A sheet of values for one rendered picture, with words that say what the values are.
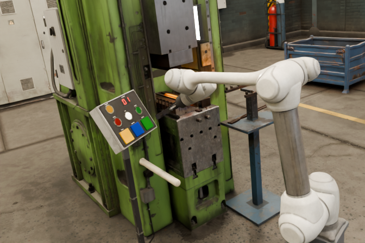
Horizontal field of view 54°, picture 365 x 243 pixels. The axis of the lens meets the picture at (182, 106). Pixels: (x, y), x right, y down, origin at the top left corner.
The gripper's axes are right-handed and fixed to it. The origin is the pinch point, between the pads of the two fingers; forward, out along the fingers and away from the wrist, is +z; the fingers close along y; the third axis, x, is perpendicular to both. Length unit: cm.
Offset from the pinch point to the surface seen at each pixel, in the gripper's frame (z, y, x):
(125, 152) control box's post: 31.1, -10.4, -8.1
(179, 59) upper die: -4.5, 43.2, 24.8
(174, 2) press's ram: -24, 45, 56
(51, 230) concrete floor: 157, -9, -33
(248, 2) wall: 194, 827, 129
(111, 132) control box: 14.7, -26.8, 6.4
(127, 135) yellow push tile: 12.4, -19.6, 0.0
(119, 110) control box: 13.1, -14.0, 14.8
